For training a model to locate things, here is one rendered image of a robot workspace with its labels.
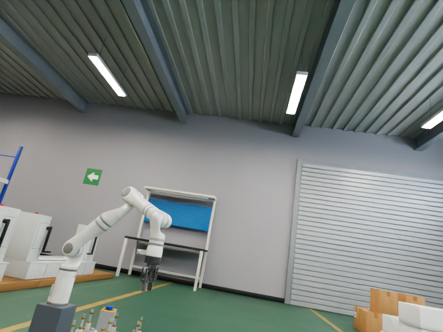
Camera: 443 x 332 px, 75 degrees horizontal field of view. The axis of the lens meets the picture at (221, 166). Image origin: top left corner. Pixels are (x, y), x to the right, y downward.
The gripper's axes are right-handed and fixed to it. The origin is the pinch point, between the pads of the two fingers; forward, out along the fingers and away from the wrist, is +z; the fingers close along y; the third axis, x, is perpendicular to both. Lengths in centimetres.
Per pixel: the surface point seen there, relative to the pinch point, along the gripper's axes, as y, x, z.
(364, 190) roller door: 526, -230, -203
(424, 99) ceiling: 386, -294, -347
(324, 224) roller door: 518, -149, -117
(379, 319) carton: 327, -196, 29
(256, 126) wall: 512, 22, -335
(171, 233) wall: 497, 178, -52
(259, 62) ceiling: 293, 4, -351
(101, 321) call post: 17.8, 28.1, 22.0
